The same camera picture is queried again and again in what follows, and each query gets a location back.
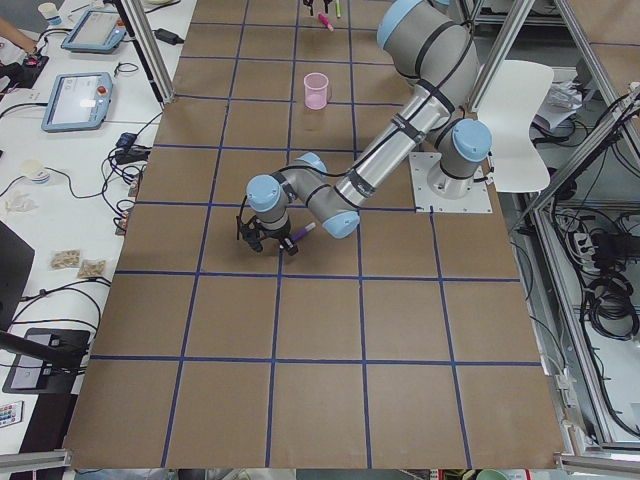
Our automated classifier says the lower teach pendant tablet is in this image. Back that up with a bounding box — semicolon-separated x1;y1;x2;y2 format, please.
41;72;113;133

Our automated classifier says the pink pen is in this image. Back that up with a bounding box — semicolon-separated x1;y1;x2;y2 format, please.
317;13;334;32

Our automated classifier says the purple pen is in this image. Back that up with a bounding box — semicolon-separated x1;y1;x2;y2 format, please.
291;222;316;243

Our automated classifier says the white chair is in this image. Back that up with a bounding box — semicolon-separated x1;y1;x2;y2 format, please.
477;60;554;193

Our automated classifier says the upper teach pendant tablet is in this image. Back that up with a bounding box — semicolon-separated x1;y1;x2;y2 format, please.
61;9;127;54

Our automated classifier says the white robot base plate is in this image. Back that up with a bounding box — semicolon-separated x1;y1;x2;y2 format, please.
408;152;492;214

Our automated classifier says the black device on stand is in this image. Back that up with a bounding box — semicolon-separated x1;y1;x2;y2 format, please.
1;328;90;394

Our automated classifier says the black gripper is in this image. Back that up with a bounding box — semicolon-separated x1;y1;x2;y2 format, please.
236;215;298;256

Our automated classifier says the remote control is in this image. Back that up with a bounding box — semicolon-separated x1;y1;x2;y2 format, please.
0;400;24;428

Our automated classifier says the pink mesh cup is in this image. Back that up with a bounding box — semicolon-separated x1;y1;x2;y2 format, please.
303;72;329;110

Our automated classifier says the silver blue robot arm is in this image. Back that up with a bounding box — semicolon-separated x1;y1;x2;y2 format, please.
236;1;493;255

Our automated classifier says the teach pendant tablet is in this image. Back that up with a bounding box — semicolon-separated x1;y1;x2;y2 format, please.
61;9;127;54
41;72;113;133

